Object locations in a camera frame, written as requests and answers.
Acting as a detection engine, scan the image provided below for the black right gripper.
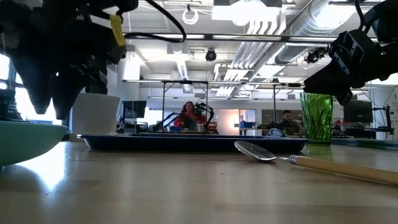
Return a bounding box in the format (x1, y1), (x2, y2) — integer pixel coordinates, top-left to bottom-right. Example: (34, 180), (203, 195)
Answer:
(303, 29), (389, 106)

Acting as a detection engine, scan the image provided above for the black aluminium frame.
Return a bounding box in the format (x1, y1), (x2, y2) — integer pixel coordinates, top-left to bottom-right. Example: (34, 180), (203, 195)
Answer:
(124, 32), (379, 44)

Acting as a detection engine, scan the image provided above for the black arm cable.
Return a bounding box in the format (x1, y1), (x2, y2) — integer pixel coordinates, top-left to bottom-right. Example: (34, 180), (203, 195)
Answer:
(124, 0), (188, 44)
(354, 0), (367, 30)

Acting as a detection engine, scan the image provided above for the black computer monitor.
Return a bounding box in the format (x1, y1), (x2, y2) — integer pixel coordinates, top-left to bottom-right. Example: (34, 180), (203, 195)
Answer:
(121, 100), (148, 119)
(343, 100), (374, 124)

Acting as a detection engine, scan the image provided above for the spoon with wooden handle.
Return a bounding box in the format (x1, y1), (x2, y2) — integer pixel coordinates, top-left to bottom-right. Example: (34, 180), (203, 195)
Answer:
(234, 140), (398, 186)

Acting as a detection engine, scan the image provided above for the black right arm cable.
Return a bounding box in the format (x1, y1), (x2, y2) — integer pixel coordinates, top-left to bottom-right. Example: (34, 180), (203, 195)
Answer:
(354, 0), (367, 30)

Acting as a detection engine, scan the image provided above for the blue plastic tray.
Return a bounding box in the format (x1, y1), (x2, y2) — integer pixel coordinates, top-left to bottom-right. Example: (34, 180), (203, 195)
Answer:
(77, 133), (310, 154)

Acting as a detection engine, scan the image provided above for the teal plate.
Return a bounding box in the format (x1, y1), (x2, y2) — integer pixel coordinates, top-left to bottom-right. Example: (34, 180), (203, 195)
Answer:
(0, 120), (68, 167)

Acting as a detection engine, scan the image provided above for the white hexagonal plant pot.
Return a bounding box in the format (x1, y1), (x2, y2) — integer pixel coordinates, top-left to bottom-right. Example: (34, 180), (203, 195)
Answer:
(72, 92), (121, 136)

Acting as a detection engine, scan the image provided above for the black overhead camera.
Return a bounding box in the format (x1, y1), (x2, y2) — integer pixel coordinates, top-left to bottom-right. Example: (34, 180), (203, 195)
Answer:
(205, 48), (218, 62)

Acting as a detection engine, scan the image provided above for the green faceted plastic cup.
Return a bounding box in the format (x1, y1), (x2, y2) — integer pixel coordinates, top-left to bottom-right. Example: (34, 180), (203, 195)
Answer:
(299, 91), (334, 146)

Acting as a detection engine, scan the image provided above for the person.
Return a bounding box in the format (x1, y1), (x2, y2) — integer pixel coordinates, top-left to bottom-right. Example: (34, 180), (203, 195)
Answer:
(173, 101), (206, 131)
(277, 109), (304, 136)

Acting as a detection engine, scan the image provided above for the white blue rounded object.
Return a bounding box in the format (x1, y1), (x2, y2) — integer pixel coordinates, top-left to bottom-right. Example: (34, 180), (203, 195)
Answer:
(267, 128), (287, 138)

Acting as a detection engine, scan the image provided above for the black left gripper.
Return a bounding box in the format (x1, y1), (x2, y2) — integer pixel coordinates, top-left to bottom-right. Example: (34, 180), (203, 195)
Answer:
(0, 0), (127, 121)

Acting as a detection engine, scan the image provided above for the yellow tag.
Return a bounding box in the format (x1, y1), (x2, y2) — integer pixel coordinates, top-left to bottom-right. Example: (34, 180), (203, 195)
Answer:
(109, 14), (126, 48)

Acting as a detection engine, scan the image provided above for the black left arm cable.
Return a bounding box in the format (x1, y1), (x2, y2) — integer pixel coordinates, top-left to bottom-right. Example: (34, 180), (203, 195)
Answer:
(124, 0), (188, 44)

